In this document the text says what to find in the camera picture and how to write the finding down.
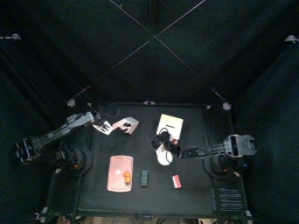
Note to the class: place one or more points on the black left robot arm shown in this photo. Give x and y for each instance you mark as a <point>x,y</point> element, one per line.
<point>51,135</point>

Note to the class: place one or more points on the white paper sheet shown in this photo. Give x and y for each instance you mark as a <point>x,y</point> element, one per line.
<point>173,122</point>

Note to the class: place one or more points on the orange toy carrot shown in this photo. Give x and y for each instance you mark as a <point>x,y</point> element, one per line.
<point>127,178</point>

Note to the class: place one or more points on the small white plate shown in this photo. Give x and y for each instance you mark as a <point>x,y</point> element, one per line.
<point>162,159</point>

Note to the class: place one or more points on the pink rectangular tray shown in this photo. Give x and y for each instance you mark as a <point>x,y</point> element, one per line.
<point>117,175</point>

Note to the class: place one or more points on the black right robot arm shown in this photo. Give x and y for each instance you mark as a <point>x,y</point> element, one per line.
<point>218,149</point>

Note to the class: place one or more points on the red and white block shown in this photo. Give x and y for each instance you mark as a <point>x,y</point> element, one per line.
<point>177,181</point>

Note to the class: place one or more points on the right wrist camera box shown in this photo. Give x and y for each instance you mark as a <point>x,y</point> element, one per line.
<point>165,135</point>

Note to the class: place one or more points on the vertical metal frame pole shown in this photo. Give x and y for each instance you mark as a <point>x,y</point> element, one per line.
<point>151,58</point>

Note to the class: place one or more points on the green patterned block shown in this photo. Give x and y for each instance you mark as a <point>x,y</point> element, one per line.
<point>145,178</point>

